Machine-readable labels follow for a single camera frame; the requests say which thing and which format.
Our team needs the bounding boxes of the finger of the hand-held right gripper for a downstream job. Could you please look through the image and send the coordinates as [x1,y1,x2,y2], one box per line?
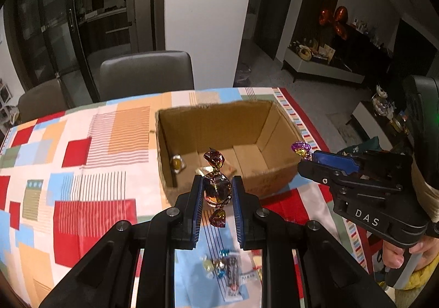
[311,149,361,175]
[297,160,344,189]

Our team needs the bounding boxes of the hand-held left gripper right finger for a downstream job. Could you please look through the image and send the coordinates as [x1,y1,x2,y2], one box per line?
[230,176,395,308]

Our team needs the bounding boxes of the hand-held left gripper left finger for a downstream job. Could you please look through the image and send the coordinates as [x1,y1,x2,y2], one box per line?
[39,174,206,308]

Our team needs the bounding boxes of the purple gold foil candy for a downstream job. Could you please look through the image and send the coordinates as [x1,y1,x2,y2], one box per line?
[291,141,313,161]

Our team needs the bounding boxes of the purple brown foil candy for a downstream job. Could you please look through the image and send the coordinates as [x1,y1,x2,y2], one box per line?
[203,148,233,228]

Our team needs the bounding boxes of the cardboard box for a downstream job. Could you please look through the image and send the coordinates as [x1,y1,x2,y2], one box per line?
[155,99,306,207]

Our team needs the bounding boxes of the person's right hand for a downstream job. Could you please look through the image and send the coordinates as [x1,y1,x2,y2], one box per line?
[381,235,439,269]

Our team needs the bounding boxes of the teal cloth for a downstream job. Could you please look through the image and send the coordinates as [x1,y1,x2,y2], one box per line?
[338,136,382,158]

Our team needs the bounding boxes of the white coffee table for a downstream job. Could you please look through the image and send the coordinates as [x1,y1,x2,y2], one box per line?
[350,100,412,151]

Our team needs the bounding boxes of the yellow wrapped candy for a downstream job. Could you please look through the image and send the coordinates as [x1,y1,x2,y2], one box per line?
[170,154,187,173]

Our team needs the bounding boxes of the gold wrapped candy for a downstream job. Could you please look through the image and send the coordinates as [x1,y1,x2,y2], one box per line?
[212,258,227,278]

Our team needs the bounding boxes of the yellow snack packet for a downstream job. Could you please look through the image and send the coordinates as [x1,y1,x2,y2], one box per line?
[251,255,263,283]

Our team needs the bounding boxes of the clear packet dark snack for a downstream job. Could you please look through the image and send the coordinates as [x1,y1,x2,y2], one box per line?
[222,253,258,302]

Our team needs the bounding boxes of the white flower decoration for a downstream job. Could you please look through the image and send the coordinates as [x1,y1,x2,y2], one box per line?
[372,85,396,118]

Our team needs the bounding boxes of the yellow garment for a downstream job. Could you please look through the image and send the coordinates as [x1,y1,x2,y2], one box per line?
[377,256,439,295]

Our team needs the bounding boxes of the white low bench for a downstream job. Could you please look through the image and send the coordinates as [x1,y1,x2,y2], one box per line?
[282,47,366,86]

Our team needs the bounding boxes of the standing picture card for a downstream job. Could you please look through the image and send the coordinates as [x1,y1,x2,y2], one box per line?
[319,45,336,63]

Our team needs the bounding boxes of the dark sideboard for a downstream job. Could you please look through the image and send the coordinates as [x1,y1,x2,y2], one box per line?
[331,25,392,72]

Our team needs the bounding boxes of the colourful patchwork tablecloth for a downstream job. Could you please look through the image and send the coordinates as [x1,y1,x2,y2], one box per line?
[0,87,378,308]

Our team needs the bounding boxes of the orange foil balloons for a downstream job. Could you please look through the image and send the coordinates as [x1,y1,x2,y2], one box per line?
[319,6,350,40]

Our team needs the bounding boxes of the large grey dining chair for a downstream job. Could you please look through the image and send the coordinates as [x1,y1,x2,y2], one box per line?
[99,51,195,103]

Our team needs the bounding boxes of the dark interior door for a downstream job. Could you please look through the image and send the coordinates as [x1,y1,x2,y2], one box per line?
[251,0,293,60]

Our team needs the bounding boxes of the small grey dining chair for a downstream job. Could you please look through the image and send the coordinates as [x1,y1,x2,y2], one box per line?
[17,79,69,123]

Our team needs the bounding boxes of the photo frames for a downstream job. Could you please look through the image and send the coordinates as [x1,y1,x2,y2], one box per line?
[0,78,18,131]

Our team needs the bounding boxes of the black framed glass sliding door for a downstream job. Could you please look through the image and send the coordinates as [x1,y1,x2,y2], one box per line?
[14,0,138,104]

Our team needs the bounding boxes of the dark wardrobe with handles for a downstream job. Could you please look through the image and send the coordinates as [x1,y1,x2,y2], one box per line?
[298,0,348,51]

